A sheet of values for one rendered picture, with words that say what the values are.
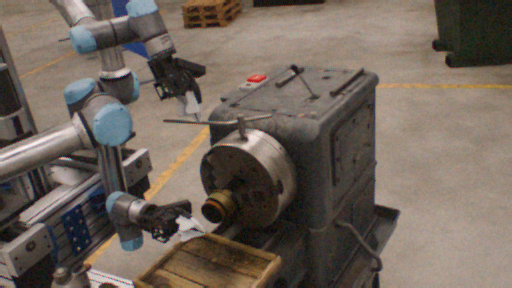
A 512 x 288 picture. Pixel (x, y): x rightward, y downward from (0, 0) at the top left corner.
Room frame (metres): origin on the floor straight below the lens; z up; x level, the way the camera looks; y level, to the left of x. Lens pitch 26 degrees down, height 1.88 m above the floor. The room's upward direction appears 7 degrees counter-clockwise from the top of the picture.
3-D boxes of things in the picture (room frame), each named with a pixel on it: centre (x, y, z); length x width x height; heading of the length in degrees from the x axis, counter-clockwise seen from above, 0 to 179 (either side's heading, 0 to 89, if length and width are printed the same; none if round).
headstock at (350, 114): (1.68, -0.18, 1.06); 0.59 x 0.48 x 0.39; 144
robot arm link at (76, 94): (1.64, 0.60, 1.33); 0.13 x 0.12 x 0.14; 120
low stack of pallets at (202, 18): (9.53, 0.51, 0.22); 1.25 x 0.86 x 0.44; 162
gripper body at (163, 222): (1.16, 0.31, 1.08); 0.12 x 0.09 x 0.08; 54
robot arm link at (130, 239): (1.28, 0.45, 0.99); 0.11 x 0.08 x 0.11; 26
